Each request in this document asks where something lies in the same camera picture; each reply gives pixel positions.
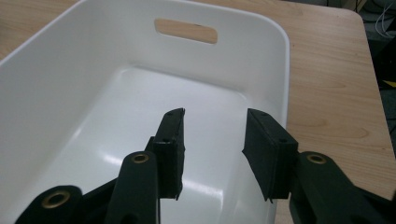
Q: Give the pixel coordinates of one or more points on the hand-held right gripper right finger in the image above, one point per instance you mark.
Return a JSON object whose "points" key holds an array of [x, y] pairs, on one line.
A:
{"points": [[269, 158]]}

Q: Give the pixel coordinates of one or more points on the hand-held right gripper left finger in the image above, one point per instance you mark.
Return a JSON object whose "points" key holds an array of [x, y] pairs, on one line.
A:
{"points": [[170, 161]]}

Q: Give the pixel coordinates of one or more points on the white plastic bin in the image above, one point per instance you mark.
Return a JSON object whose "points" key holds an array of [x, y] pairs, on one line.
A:
{"points": [[93, 93]]}

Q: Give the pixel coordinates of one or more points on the black yellow striped stand base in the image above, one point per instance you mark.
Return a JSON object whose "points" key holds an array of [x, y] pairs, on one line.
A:
{"points": [[387, 62]]}

